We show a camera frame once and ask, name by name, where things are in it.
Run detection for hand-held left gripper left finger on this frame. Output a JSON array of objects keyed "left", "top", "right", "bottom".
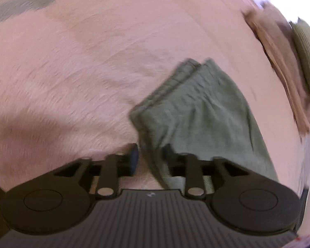
[{"left": 53, "top": 143, "right": 140, "bottom": 200}]

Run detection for green pants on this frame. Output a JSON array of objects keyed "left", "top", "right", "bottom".
[{"left": 129, "top": 58, "right": 279, "bottom": 190}]

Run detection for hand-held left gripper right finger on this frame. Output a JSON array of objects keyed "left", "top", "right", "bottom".
[{"left": 168, "top": 154, "right": 257, "bottom": 200}]

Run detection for brown cloth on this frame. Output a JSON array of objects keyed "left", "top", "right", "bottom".
[{"left": 241, "top": 2, "right": 310, "bottom": 136}]

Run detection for grey and pink blanket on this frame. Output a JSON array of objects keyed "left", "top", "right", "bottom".
[{"left": 0, "top": 0, "right": 310, "bottom": 195}]

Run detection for olive green cloth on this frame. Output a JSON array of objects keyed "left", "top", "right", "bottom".
[{"left": 290, "top": 18, "right": 310, "bottom": 95}]

